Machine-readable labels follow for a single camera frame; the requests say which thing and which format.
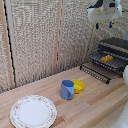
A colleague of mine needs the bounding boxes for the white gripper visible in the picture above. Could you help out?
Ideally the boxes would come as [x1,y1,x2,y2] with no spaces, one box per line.
[86,3,123,30]

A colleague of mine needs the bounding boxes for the small orange bread piece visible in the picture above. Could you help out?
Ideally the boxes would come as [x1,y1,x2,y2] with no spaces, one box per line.
[100,54,115,64]

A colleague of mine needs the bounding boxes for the black toaster oven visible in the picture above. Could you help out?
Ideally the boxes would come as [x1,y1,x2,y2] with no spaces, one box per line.
[89,36,128,80]

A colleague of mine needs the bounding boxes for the open toaster oven door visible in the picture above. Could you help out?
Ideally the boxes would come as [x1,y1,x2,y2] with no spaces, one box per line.
[79,63,112,85]

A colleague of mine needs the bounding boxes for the yellow bowl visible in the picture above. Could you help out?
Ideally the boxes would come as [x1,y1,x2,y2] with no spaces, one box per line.
[70,78,86,95]

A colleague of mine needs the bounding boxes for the blue mug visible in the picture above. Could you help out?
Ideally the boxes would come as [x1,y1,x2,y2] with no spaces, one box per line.
[60,79,76,101]

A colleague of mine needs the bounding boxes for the woven beige folding screen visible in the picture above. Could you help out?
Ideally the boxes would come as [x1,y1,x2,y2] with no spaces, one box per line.
[0,0,128,94]

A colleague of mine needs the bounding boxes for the white floral-rimmed plate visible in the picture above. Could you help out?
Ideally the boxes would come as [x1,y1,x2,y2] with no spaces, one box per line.
[9,94,58,128]

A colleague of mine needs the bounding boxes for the black wire oven rack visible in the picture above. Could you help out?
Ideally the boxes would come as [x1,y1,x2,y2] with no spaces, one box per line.
[89,50,128,73]

